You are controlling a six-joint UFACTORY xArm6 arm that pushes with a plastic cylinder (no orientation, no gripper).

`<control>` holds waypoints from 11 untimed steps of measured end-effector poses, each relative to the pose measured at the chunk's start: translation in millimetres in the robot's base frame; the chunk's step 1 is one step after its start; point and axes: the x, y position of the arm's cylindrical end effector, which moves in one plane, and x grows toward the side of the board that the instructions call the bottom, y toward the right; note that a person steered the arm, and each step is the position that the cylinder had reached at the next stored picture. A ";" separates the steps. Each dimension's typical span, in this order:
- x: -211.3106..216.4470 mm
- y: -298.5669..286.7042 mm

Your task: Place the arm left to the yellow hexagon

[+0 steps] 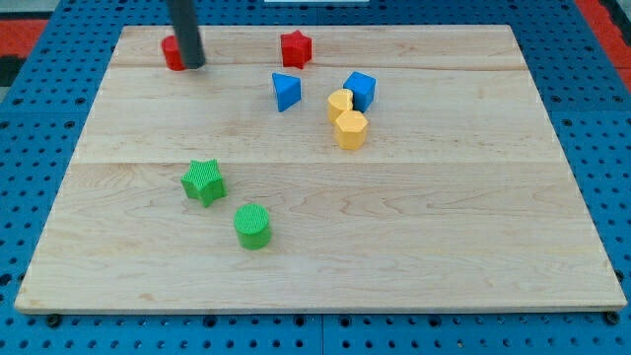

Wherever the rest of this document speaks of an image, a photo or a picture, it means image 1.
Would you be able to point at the yellow hexagon block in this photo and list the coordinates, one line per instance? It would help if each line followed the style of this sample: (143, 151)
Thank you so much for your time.
(350, 129)

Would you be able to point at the wooden board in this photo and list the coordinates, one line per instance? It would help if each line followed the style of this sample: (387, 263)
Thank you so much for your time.
(460, 200)

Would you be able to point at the green cylinder block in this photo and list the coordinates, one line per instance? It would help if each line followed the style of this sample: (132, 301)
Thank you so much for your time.
(252, 225)

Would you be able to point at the yellow heart block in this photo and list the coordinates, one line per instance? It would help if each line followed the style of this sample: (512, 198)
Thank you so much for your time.
(338, 102)

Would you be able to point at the blue triangle block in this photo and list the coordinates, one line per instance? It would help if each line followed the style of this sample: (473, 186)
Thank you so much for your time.
(288, 90)

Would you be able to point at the blue cube block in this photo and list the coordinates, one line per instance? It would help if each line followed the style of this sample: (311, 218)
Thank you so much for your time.
(363, 88)

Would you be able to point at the green star block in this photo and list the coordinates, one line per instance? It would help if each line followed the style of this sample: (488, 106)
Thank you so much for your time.
(203, 181)

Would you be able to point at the red star block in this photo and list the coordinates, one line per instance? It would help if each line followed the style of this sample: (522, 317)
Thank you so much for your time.
(296, 49)

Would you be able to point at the red cylinder block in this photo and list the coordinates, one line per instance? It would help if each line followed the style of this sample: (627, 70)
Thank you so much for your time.
(171, 53)

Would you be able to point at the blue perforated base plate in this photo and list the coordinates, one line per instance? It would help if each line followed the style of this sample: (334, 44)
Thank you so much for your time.
(48, 103)

